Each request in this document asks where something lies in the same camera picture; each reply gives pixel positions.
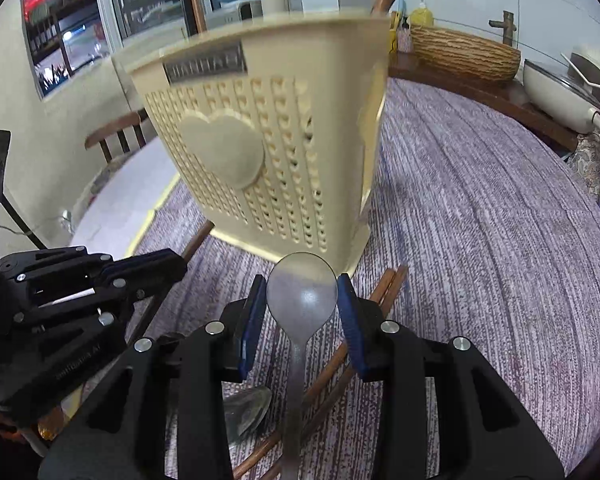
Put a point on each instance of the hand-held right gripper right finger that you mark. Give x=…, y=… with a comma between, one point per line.
x=352, y=325

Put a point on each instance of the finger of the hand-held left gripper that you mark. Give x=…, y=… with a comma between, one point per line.
x=80, y=345
x=130, y=267

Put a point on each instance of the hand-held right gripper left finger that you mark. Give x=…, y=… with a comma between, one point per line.
x=250, y=330

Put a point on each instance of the steel spoon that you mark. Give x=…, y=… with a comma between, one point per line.
x=302, y=290

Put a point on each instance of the cream plastic utensil basket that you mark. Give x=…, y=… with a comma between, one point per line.
x=220, y=160

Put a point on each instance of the black chopstick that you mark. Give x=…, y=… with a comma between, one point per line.
x=184, y=5

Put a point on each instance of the white power strip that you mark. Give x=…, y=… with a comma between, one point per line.
x=67, y=221

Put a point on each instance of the wooden chair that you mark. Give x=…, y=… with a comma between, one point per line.
x=115, y=132

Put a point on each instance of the purple and white tablecloth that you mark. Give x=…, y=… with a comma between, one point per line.
x=480, y=260

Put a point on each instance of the white sliding window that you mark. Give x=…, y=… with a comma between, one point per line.
x=145, y=0

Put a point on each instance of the grey water dispenser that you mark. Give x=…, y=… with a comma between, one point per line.
x=240, y=12

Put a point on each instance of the paisley cloth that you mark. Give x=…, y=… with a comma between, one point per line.
x=587, y=165

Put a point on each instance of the yellow mug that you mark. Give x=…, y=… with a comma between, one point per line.
x=393, y=40

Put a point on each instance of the small pump soap bottle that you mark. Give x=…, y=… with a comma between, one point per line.
x=405, y=37

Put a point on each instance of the wicker pattern wash basin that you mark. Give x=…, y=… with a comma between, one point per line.
x=465, y=55

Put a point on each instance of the stack of paper cups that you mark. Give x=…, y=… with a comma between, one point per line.
x=275, y=0

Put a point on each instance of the white pan with lid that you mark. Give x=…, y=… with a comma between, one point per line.
x=550, y=92

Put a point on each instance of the yellow detergent bottle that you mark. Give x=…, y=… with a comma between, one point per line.
x=421, y=15

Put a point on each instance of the bronze faucet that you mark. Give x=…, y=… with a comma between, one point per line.
x=507, y=27

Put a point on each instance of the white ladle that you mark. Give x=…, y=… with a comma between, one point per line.
x=580, y=71

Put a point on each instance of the brown and white cooker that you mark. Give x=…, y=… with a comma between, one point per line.
x=592, y=55

